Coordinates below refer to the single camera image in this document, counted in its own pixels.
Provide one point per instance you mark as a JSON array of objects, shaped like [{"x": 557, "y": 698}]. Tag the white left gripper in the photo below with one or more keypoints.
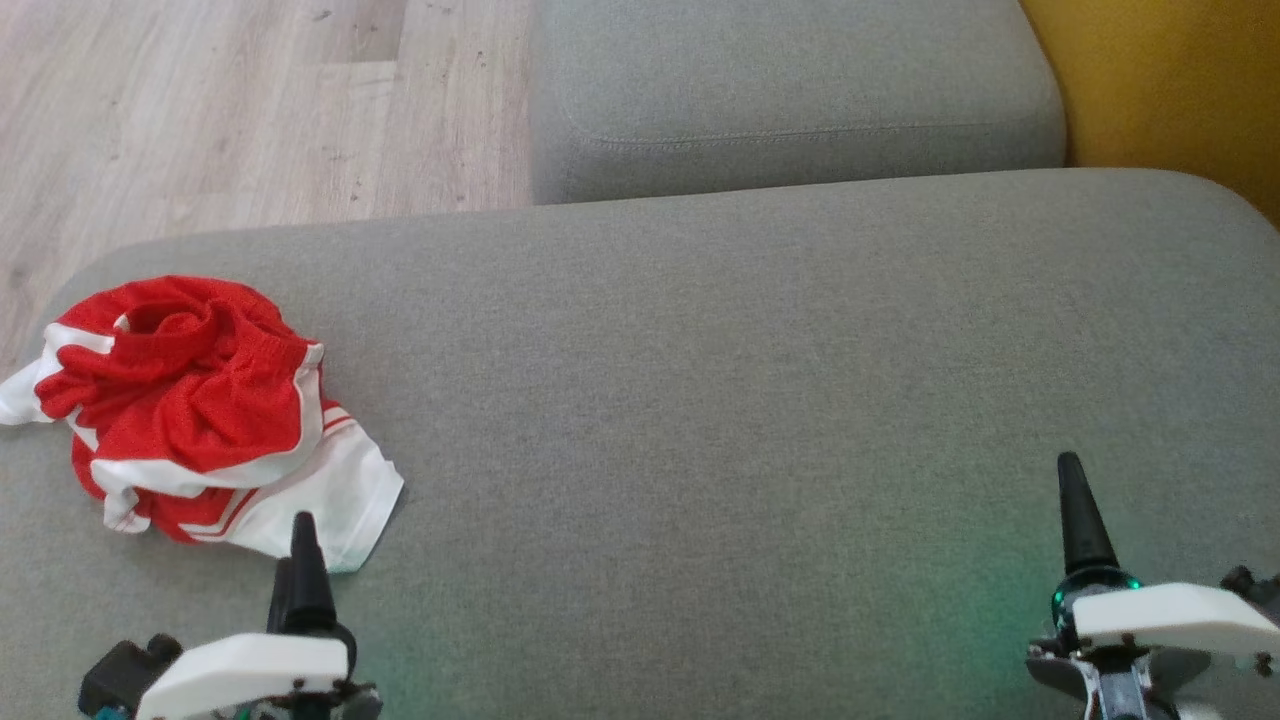
[{"x": 250, "y": 665}]

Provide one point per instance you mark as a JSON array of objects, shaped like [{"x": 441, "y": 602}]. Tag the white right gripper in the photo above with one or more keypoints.
[{"x": 1170, "y": 615}]

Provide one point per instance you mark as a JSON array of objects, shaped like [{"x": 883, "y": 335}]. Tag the red and white sports jersey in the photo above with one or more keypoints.
[{"x": 330, "y": 490}]

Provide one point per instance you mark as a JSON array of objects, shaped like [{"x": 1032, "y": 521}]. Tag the red shorts with white waistband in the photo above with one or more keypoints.
[{"x": 200, "y": 400}]

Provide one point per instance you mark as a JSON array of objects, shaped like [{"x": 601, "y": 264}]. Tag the large yellow sofa cushion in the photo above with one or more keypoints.
[{"x": 1180, "y": 80}]

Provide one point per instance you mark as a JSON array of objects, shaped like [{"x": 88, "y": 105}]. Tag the grey sofa cushion with seam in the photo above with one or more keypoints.
[{"x": 800, "y": 80}]

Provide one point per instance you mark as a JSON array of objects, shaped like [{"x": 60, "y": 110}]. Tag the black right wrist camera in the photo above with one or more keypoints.
[{"x": 1250, "y": 585}]

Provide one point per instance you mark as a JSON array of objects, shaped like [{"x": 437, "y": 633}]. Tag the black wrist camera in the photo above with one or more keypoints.
[
  {"x": 1250, "y": 585},
  {"x": 120, "y": 675}
]

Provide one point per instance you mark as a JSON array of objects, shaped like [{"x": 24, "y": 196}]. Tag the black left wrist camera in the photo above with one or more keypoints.
[{"x": 120, "y": 675}]

